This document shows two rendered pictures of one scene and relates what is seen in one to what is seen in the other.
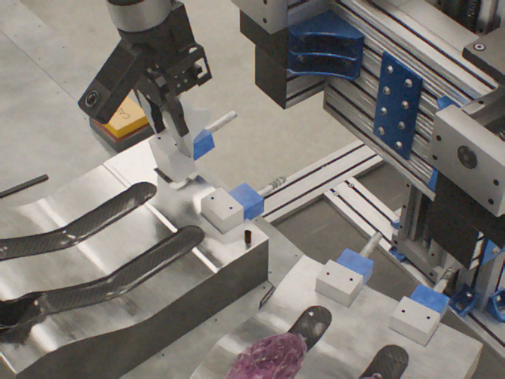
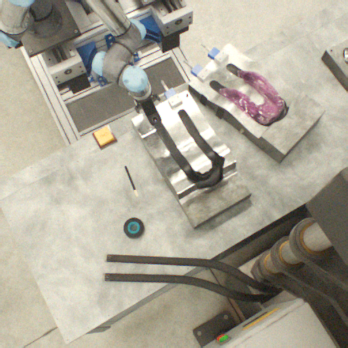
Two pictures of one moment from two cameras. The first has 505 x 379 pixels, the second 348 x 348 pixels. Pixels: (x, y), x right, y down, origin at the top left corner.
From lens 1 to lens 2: 1.37 m
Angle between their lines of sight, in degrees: 42
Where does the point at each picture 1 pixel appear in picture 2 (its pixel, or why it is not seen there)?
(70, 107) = (88, 157)
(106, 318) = (213, 138)
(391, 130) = not seen: hidden behind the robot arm
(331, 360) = (230, 83)
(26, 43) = (42, 173)
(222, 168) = (14, 151)
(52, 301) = (207, 152)
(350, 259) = (196, 69)
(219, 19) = not seen: outside the picture
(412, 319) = (223, 57)
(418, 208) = not seen: hidden behind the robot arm
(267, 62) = (77, 83)
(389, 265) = (105, 89)
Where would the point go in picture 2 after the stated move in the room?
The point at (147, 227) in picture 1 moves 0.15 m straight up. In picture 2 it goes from (175, 126) to (174, 109)
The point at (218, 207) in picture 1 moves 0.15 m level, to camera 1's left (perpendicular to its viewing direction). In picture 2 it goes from (177, 100) to (170, 134)
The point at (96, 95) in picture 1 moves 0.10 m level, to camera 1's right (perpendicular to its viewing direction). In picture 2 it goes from (155, 117) to (160, 92)
